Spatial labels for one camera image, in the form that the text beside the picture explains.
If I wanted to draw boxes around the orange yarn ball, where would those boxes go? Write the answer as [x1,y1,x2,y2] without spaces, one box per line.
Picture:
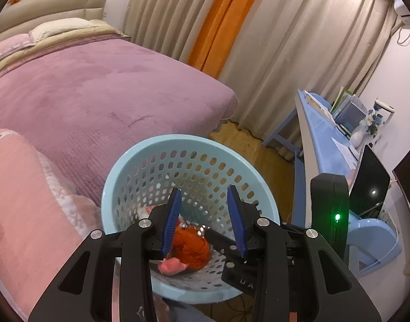
[171,226,211,270]

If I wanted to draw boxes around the light blue chair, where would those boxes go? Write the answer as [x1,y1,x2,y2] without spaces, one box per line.
[344,212,402,278]

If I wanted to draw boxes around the white air conditioner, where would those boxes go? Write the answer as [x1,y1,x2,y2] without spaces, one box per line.
[393,0,410,28]

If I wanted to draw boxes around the pink patterned blanket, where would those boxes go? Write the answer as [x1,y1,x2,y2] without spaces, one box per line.
[0,129,103,321]

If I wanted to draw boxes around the stacked books on desk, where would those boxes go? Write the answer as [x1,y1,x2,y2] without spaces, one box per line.
[330,86,367,136]

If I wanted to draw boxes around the light blue desk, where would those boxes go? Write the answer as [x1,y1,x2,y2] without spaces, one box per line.
[262,90,350,228]

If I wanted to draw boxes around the pink crumpled wrapper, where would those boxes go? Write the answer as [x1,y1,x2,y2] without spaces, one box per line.
[158,257,188,276]

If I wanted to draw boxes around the pink pillow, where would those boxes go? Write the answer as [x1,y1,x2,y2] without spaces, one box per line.
[0,34,35,60]

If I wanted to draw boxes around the cream pillow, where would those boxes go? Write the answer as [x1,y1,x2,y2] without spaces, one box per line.
[29,17,94,42]

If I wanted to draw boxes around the light blue perforated basket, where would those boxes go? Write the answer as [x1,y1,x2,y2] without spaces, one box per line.
[100,134,281,305]

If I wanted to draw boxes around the orange curtain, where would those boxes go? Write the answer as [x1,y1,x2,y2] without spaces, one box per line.
[188,0,255,79]

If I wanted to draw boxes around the red and white paper cup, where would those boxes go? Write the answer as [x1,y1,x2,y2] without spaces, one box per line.
[137,204,164,222]

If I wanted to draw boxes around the purple bed cover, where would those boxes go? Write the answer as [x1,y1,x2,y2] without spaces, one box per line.
[0,38,238,202]

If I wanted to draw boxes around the black tablet screen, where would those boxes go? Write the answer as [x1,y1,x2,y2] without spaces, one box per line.
[349,145,391,218]

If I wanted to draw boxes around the beige padded headboard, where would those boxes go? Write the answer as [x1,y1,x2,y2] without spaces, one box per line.
[0,0,107,37]

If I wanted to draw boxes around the beige curtain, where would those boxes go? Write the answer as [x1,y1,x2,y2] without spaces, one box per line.
[122,0,405,162]

